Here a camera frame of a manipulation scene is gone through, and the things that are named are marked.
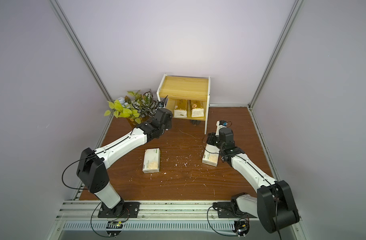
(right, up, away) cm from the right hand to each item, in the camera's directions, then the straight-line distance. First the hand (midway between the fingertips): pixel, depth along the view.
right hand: (208, 130), depth 84 cm
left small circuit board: (-48, -45, -13) cm, 68 cm away
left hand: (-23, +8, +1) cm, 25 cm away
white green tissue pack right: (+2, -15, +3) cm, 15 cm away
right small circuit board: (+14, -46, -14) cm, 50 cm away
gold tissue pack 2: (-16, +10, +4) cm, 20 cm away
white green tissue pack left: (-33, -18, +1) cm, 38 cm away
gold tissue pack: (-6, +13, +3) cm, 15 cm away
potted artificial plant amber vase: (-43, +14, +1) cm, 45 cm away
